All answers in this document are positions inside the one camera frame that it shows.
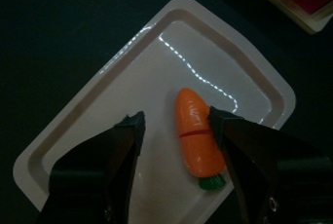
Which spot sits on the orange toy carrot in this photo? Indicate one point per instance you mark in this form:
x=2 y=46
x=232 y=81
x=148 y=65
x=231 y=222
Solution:
x=196 y=137

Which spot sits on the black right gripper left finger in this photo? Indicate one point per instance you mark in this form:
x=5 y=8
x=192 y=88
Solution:
x=97 y=166

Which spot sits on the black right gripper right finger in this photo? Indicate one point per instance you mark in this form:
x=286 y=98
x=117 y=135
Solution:
x=259 y=163

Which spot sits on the white plastic tray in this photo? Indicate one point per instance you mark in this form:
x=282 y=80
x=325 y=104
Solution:
x=172 y=82

